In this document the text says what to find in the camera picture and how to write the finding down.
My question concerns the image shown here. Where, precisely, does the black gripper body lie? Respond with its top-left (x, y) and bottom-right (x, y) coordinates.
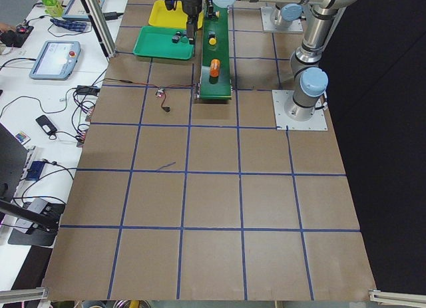
top-left (164, 0), bottom-right (202, 24)

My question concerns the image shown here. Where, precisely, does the orange cylinder with 4680 label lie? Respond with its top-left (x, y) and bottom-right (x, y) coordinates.
top-left (209, 59), bottom-right (221, 78)

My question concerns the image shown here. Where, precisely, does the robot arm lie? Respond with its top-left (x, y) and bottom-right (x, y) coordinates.
top-left (164, 0), bottom-right (202, 45)
top-left (213, 0), bottom-right (357, 81)

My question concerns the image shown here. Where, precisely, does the yellow plastic tray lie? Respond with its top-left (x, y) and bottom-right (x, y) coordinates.
top-left (148, 0), bottom-right (188, 30)

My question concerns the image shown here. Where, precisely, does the green plastic tray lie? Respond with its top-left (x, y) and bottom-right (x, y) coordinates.
top-left (133, 26), bottom-right (194, 61)

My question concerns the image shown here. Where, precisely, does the green conveyor belt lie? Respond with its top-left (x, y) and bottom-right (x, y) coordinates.
top-left (197, 5), bottom-right (232, 100)

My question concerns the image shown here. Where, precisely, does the small green controller board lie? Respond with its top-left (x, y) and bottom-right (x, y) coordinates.
top-left (156, 88), bottom-right (166, 97)

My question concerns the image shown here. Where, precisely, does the black power adapter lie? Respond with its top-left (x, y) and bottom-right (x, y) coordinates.
top-left (75, 85), bottom-right (100, 96)

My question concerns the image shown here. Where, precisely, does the teach pendant tablet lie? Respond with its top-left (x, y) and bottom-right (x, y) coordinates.
top-left (29, 41), bottom-right (81, 80)

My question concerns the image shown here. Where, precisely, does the aluminium frame post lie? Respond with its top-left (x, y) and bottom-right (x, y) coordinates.
top-left (80, 0), bottom-right (116, 59)

